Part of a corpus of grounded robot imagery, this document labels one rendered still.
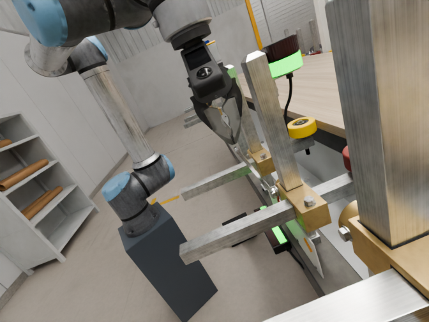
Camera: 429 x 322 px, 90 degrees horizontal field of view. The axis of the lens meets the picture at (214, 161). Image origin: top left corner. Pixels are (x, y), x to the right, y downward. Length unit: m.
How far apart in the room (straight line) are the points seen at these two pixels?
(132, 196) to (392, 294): 0.97
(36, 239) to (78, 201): 0.90
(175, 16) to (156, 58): 7.88
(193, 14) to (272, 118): 0.21
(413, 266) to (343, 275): 0.32
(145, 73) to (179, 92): 1.29
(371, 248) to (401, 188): 0.07
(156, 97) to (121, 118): 7.31
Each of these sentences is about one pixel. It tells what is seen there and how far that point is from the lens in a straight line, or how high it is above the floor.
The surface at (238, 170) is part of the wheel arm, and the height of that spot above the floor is 0.85.
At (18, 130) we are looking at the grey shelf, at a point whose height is 1.38.
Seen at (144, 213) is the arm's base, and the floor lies 0.67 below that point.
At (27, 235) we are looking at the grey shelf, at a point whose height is 0.44.
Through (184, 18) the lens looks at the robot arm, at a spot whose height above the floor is 1.23.
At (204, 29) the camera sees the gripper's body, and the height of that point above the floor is 1.20.
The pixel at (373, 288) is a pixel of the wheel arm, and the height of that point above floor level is 0.96.
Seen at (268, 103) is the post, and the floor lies 1.06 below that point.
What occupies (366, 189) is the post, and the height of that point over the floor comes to 1.02.
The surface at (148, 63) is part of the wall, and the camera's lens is 8.31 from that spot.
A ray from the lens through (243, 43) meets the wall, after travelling 8.33.
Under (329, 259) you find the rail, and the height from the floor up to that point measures 0.70.
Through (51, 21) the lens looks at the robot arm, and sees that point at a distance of 0.46.
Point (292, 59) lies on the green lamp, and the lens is 0.39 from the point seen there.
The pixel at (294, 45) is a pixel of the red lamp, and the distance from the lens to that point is 0.40.
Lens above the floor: 1.15
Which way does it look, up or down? 23 degrees down
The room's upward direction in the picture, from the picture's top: 25 degrees counter-clockwise
